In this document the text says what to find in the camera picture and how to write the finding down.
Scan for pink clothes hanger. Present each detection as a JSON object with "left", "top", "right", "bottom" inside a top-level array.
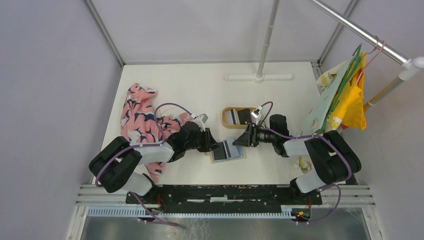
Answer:
[{"left": 355, "top": 40, "right": 386, "bottom": 86}]

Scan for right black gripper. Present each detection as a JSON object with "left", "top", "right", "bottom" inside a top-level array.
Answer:
[{"left": 232, "top": 122, "right": 277, "bottom": 147}]

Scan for oval wooden card tray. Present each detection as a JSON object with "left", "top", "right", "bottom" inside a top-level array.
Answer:
[{"left": 221, "top": 107, "right": 256, "bottom": 129}]

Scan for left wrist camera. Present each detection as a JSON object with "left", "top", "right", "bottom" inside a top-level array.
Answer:
[{"left": 194, "top": 113, "right": 209, "bottom": 126}]

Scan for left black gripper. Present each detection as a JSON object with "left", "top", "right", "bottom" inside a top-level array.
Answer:
[{"left": 184, "top": 127, "right": 221, "bottom": 153}]

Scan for white magnetic stripe card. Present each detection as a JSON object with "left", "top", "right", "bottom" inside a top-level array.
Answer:
[{"left": 212, "top": 140, "right": 231, "bottom": 162}]

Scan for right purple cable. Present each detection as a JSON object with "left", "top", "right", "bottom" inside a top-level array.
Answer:
[{"left": 258, "top": 101, "right": 353, "bottom": 225}]

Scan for pink patterned garment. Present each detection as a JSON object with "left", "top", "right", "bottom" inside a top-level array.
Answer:
[{"left": 119, "top": 82, "right": 195, "bottom": 184}]

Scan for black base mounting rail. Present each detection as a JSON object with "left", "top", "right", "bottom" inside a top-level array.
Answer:
[{"left": 140, "top": 184, "right": 323, "bottom": 214}]

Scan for purple cable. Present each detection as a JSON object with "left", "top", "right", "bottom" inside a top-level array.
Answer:
[
  {"left": 258, "top": 101, "right": 353, "bottom": 225},
  {"left": 94, "top": 102, "right": 200, "bottom": 228}
]

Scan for green clothes hanger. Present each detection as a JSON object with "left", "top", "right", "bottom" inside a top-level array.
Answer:
[{"left": 319, "top": 44, "right": 366, "bottom": 132}]

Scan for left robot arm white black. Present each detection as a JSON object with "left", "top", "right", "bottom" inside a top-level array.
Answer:
[{"left": 88, "top": 121, "right": 219, "bottom": 204}]

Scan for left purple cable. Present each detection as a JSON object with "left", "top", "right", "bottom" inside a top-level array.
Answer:
[{"left": 94, "top": 102, "right": 200, "bottom": 228}]

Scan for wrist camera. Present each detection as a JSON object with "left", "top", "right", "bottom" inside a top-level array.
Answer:
[
  {"left": 250, "top": 105, "right": 263, "bottom": 121},
  {"left": 194, "top": 113, "right": 209, "bottom": 126}
]

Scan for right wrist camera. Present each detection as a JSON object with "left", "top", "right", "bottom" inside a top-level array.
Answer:
[{"left": 250, "top": 105, "right": 263, "bottom": 121}]

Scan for yellow dinosaur print garment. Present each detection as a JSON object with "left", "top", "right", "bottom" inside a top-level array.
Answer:
[{"left": 298, "top": 52, "right": 368, "bottom": 174}]

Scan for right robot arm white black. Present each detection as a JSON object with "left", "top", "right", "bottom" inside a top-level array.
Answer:
[{"left": 233, "top": 114, "right": 362, "bottom": 204}]

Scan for white rack pole with base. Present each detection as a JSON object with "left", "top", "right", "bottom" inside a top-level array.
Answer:
[{"left": 223, "top": 0, "right": 294, "bottom": 83}]

